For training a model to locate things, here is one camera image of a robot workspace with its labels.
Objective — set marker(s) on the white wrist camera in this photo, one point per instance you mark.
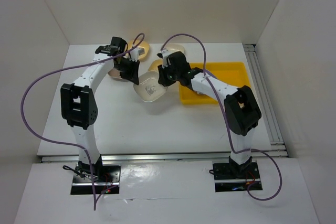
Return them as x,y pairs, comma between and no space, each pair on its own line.
163,54
137,54

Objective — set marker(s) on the brown panda plate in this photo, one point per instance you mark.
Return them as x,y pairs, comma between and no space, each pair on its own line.
115,74

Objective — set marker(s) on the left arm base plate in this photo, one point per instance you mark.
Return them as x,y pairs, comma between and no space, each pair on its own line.
108,182

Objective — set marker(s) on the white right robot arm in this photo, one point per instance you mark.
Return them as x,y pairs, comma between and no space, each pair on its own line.
238,104

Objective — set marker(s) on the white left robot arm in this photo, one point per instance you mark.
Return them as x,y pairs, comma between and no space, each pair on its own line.
78,104

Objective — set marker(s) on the yellow panda plate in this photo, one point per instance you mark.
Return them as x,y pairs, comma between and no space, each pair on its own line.
154,65
141,44

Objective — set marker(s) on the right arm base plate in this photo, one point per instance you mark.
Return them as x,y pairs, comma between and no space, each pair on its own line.
226,181

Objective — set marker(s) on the cream panda plate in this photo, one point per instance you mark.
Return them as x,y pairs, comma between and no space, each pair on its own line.
149,88
171,47

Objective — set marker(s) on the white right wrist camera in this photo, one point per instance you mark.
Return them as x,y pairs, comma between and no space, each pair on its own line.
163,54

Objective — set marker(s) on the aluminium side rail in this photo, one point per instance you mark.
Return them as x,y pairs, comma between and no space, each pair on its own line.
278,148

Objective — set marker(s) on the yellow plastic bin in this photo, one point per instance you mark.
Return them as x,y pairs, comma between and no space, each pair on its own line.
233,73

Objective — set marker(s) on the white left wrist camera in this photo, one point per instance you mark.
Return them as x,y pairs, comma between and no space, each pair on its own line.
137,54

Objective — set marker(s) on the aluminium front rail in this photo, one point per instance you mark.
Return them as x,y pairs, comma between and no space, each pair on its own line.
141,157

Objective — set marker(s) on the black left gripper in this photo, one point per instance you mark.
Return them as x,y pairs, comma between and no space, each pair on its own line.
133,75

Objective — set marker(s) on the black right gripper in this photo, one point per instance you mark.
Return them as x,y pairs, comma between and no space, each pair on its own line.
163,80

